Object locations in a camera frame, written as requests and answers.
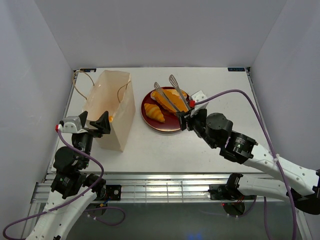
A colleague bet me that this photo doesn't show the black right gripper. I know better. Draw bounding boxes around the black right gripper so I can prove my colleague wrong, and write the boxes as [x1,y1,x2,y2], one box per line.
[174,106,217,149]

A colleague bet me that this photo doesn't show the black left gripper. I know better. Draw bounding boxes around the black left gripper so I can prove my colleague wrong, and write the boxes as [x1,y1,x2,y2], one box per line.
[74,110,111,167]

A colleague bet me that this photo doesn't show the large round orange bun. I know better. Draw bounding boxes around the large round orange bun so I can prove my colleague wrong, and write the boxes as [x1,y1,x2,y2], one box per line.
[108,115,114,122]

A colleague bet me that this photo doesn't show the metal serving tongs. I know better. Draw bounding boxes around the metal serving tongs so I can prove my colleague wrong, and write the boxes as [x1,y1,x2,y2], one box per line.
[153,74,190,114]

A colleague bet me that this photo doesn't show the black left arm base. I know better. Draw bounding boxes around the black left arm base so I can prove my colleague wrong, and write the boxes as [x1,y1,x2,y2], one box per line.
[97,184,122,202]

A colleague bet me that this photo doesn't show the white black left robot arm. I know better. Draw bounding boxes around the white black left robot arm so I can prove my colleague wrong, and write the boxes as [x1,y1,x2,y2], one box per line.
[27,111,111,240]

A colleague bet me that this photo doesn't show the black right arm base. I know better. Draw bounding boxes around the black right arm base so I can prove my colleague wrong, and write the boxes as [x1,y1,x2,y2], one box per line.
[207,184,241,201]

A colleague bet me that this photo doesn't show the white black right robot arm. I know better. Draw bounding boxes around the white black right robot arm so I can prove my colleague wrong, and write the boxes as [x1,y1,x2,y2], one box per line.
[177,109,320,215]

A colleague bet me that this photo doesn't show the white paper bag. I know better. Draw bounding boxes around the white paper bag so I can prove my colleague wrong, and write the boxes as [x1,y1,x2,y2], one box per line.
[72,70,136,152]

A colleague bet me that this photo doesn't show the flat orange oval bread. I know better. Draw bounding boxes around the flat orange oval bread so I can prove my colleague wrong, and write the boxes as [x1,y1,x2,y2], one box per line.
[155,88,188,114]

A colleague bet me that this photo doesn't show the flat toasted white bread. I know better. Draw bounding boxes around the flat toasted white bread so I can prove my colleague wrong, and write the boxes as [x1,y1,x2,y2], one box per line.
[150,88,188,100]

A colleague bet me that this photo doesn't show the dark red round plate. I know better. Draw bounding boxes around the dark red round plate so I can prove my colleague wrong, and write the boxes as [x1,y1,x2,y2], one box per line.
[140,89,181,133]

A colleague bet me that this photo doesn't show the striped golden croissant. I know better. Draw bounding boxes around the striped golden croissant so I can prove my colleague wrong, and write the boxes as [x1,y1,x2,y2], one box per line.
[144,103,165,123]

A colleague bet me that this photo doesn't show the blue label sticker left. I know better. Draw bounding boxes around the blue label sticker left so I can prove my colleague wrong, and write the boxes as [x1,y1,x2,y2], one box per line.
[80,68,97,73]

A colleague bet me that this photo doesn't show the blue label sticker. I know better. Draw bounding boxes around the blue label sticker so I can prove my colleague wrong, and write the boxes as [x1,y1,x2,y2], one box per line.
[227,67,246,72]
[80,68,97,73]

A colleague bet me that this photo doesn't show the blue label sticker right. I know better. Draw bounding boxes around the blue label sticker right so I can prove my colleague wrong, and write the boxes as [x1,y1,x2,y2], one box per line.
[227,67,246,72]

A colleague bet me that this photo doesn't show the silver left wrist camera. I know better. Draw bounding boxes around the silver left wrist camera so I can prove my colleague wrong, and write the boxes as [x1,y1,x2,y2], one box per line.
[55,116,84,134]

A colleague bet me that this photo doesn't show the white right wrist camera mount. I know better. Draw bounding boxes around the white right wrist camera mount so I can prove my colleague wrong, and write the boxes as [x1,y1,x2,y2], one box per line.
[188,90,208,117]

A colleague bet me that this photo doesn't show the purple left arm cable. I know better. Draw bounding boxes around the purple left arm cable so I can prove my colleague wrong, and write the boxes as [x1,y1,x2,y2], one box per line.
[2,131,127,240]

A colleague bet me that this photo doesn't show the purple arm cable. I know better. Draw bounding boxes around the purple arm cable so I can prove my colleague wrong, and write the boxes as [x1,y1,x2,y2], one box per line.
[194,89,298,240]
[2,131,127,240]

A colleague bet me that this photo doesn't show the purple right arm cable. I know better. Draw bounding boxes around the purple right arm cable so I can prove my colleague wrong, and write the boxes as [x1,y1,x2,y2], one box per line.
[194,89,298,240]

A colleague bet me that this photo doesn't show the aluminium front frame rail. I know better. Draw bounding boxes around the aluminium front frame rail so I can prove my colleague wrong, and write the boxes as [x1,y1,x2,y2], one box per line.
[31,172,301,204]

